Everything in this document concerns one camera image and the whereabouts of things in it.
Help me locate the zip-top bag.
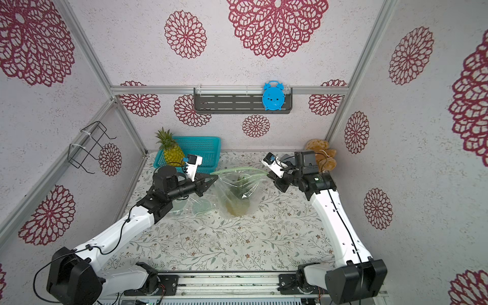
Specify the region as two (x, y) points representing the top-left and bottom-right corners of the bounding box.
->
(212, 166), (268, 218)
(167, 194), (216, 217)

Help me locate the yellow pineapple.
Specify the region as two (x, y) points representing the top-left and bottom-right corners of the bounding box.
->
(156, 128), (185, 166)

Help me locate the greenish pineapple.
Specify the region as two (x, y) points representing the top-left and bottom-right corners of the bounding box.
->
(224, 175), (252, 217)

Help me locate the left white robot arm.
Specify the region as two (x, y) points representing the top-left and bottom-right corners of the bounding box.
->
(46, 165), (219, 304)

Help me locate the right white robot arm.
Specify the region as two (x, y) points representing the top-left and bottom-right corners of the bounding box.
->
(261, 151), (388, 304)

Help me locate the brown teddy bear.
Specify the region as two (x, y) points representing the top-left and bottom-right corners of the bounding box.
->
(305, 139), (337, 173)

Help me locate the teal plastic basket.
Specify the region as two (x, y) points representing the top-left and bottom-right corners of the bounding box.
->
(174, 136), (221, 174)

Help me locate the blue alarm clock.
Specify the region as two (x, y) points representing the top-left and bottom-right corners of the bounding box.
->
(262, 81), (285, 111)

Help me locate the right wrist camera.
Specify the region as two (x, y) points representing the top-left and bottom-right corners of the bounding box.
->
(261, 152), (287, 179)

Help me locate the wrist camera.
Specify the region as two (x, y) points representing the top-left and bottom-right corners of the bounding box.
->
(183, 154), (203, 182)
(261, 152), (287, 179)

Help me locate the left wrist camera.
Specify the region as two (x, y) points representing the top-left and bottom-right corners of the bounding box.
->
(183, 154), (203, 182)

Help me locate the grey wall shelf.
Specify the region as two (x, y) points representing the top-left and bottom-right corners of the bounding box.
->
(193, 88), (293, 115)

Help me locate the black wire rack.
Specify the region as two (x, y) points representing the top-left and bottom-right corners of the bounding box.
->
(67, 120), (116, 175)

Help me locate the metal base rail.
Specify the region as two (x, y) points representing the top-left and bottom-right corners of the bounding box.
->
(66, 270), (390, 305)

